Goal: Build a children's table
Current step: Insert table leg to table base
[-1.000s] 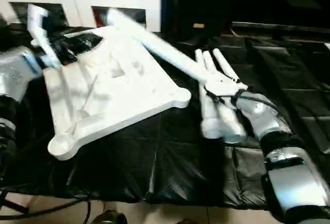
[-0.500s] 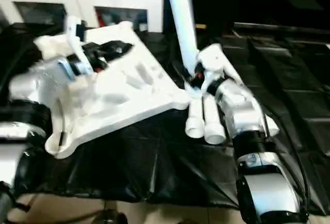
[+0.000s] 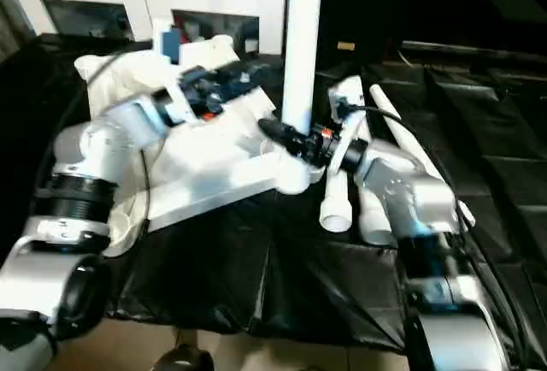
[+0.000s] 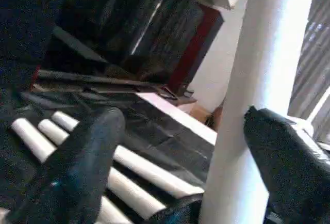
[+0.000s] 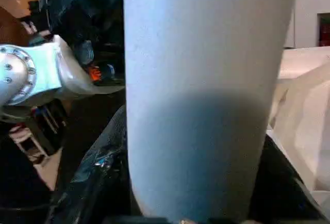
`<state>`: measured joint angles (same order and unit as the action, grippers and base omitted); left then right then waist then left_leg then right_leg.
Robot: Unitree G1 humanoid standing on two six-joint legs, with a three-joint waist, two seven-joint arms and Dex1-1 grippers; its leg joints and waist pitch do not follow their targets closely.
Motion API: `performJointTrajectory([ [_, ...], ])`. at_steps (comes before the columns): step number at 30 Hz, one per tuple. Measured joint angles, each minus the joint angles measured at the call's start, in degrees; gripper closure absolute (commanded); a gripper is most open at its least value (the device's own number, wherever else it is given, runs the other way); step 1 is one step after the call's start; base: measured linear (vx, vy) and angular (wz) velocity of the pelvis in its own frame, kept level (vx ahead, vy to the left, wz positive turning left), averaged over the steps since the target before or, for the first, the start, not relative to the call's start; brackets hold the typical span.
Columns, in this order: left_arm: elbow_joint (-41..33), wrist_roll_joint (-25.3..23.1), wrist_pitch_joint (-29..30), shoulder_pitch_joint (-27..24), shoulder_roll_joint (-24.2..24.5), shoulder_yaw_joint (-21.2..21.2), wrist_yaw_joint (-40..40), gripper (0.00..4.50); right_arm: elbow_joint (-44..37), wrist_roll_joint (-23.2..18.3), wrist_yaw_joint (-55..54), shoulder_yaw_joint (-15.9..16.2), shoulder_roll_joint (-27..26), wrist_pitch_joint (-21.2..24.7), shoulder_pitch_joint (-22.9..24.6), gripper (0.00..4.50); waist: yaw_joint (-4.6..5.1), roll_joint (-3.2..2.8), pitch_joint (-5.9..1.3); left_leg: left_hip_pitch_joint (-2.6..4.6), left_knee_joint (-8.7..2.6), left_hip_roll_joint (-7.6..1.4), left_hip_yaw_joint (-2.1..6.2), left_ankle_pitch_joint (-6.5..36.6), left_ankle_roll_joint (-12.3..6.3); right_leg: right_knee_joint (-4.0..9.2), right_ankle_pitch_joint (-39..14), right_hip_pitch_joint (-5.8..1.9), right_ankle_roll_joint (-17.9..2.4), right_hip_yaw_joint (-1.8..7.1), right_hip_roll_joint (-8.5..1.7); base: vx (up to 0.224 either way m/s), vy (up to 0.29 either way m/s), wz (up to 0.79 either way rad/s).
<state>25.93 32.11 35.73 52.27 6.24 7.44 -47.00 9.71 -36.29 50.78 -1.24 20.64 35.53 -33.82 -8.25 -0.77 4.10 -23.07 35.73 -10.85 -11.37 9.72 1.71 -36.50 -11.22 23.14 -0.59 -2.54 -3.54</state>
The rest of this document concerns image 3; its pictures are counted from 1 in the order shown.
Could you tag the white plastic table top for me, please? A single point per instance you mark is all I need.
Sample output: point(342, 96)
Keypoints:
point(213, 161)

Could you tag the small tan label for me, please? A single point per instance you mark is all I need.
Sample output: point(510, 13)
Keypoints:
point(346, 45)

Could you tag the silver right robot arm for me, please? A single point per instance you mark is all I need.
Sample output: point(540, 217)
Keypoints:
point(406, 200)

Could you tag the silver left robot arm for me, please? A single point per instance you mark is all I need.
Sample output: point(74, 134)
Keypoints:
point(119, 127)

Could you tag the black plastic mat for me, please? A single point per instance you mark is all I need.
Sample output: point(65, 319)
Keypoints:
point(256, 268)

